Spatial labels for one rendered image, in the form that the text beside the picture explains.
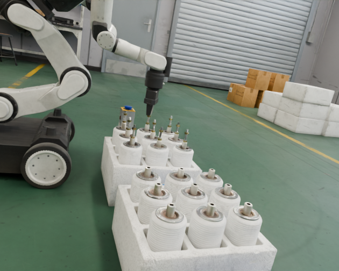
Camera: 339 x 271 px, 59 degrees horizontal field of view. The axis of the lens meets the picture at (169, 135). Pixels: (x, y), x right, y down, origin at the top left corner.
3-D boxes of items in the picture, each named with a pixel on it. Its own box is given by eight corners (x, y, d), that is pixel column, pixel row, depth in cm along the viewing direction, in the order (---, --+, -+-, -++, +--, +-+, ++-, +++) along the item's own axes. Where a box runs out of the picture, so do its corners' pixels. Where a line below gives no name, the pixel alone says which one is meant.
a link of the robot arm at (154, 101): (144, 99, 155) (148, 76, 152) (162, 102, 154) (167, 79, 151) (139, 102, 143) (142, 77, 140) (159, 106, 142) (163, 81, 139)
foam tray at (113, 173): (108, 206, 124) (113, 166, 120) (100, 168, 160) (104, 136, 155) (194, 206, 137) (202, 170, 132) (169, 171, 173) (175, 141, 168)
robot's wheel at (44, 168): (19, 189, 126) (21, 143, 120) (21, 183, 130) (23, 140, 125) (69, 190, 132) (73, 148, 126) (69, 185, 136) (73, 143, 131)
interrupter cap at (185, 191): (186, 200, 88) (186, 198, 88) (177, 188, 95) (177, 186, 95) (209, 200, 91) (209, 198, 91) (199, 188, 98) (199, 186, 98)
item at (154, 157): (154, 178, 142) (160, 142, 138) (166, 187, 135) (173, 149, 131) (137, 180, 136) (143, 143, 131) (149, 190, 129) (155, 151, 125)
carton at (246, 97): (254, 108, 488) (258, 90, 480) (240, 106, 482) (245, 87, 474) (245, 104, 516) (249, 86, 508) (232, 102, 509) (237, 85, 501)
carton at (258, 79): (267, 91, 486) (272, 72, 478) (254, 89, 478) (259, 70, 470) (256, 87, 513) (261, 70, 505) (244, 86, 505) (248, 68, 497)
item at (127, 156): (131, 190, 126) (136, 150, 121) (111, 184, 129) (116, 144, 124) (140, 183, 135) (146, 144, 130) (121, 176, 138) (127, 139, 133)
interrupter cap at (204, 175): (205, 182, 103) (205, 180, 103) (196, 173, 110) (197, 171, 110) (224, 183, 106) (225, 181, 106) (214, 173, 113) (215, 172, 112)
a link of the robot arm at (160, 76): (147, 78, 140) (151, 53, 137) (143, 75, 150) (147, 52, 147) (170, 81, 143) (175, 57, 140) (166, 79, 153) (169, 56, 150)
